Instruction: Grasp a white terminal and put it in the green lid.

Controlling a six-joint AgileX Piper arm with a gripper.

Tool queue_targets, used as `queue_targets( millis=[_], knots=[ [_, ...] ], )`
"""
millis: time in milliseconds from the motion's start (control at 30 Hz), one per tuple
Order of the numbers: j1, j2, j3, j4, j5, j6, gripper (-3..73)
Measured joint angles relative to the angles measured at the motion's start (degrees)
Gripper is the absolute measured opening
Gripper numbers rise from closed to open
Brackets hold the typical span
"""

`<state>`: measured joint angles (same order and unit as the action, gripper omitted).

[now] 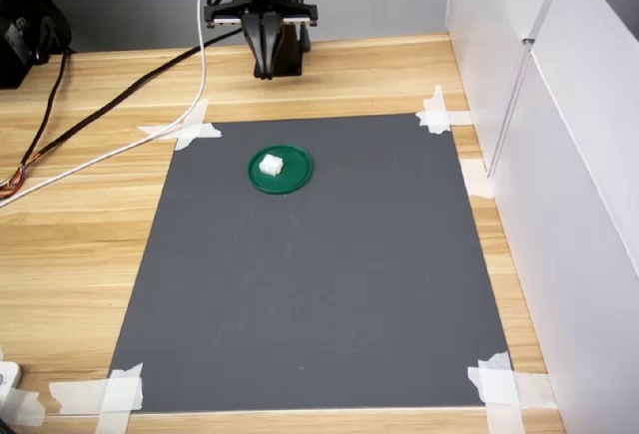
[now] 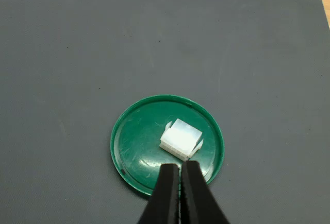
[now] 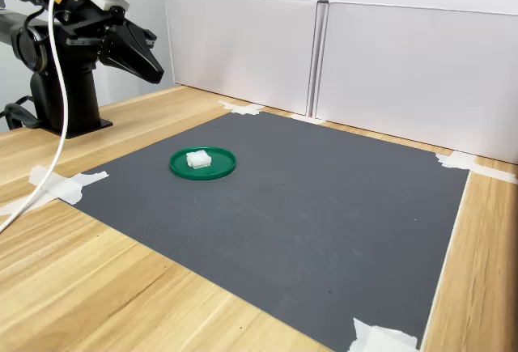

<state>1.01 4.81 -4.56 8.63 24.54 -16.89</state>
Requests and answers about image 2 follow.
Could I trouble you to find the white plastic terminal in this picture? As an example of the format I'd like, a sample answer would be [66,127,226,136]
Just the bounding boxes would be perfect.
[159,118,204,162]

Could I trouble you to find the round green lid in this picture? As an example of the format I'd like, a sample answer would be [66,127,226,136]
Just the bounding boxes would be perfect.
[110,94,225,197]

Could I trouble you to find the dark grey mat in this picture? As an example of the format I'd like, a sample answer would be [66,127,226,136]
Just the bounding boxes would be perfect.
[0,0,330,224]

